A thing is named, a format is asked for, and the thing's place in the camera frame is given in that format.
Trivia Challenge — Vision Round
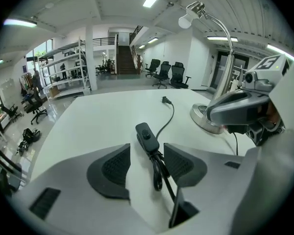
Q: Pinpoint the white shelving rack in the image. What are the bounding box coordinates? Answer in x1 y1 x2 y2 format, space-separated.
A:
38 39 90 100

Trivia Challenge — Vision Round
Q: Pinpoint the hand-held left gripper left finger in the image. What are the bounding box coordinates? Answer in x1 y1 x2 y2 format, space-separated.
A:
12 142 147 235

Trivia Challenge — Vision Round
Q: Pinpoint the white table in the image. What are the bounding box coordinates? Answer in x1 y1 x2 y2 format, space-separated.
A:
30 88 258 181

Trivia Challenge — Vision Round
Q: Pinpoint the black balcony railing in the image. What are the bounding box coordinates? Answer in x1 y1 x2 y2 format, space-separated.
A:
92 37 116 46

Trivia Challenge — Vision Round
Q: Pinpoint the group of black office chairs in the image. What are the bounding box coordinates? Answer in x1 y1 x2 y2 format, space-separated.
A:
95 59 117 75

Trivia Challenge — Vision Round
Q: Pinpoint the cardboard box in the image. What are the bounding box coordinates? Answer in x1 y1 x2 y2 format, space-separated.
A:
49 86 61 98

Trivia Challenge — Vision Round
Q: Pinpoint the black chrome-frame chair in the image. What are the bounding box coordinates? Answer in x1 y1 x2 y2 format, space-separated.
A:
0 138 30 198

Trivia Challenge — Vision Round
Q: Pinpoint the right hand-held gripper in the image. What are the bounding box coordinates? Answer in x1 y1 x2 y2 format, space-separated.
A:
205 54 291 146

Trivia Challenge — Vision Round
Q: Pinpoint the clothes rack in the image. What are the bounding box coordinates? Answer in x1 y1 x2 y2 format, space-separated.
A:
19 72 36 97

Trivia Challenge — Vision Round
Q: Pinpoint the black office chair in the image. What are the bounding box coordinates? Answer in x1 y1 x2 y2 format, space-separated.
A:
153 61 172 90
1 104 23 123
170 62 192 89
145 59 161 78
24 87 49 125

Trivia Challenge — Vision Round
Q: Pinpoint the dark glass door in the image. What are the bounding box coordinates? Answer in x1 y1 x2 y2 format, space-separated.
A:
209 50 249 90

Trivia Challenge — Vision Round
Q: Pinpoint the silver desk lamp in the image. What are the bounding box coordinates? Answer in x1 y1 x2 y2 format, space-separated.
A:
178 0 236 135

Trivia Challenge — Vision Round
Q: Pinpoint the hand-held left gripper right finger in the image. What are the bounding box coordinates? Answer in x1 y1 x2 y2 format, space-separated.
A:
163 142 258 234

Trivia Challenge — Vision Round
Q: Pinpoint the dark wooden staircase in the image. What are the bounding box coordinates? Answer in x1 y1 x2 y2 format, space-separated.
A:
116 45 141 75

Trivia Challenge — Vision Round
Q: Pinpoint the black backpack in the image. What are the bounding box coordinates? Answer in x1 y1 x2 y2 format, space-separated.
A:
22 128 42 144

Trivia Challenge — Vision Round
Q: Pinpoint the black equipment pile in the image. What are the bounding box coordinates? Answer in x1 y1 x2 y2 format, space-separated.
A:
16 141 31 156

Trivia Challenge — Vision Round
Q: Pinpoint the black lamp cable with switch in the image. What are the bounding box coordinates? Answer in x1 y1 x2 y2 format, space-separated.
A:
135 96 239 205

